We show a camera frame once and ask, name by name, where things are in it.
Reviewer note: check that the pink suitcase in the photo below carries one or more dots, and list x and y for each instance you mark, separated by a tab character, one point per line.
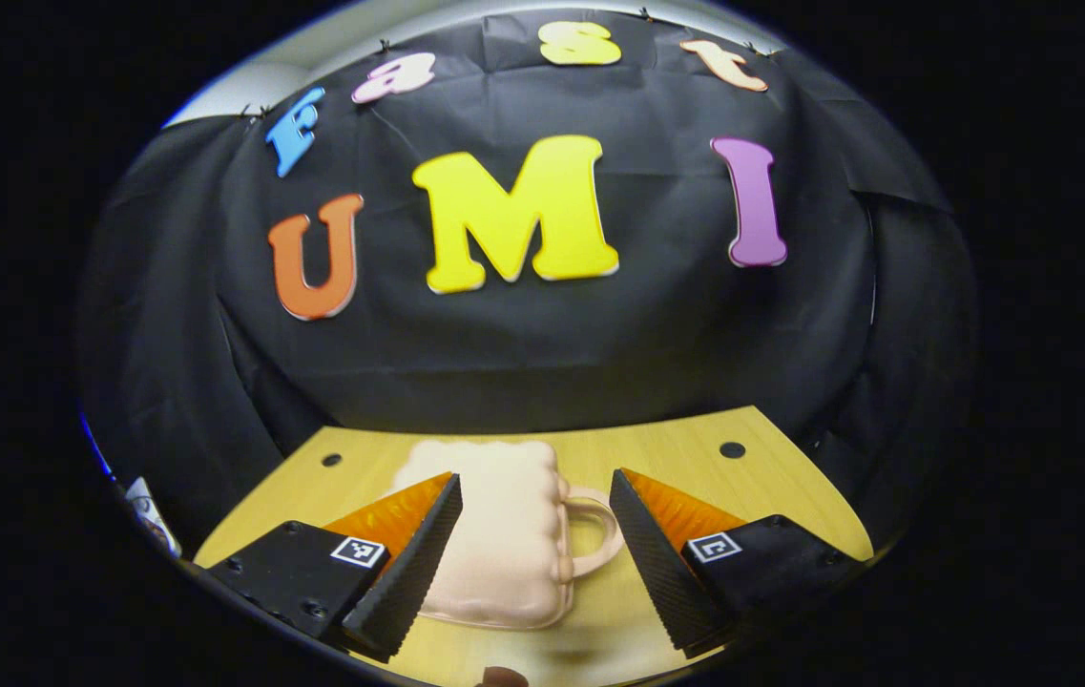
513	534

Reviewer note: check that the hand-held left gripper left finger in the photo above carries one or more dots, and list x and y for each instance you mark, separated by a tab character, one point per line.
413	572

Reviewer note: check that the white printed object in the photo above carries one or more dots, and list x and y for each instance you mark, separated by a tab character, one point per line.
151	515

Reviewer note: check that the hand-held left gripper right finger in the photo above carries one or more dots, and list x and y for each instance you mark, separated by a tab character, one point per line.
661	572

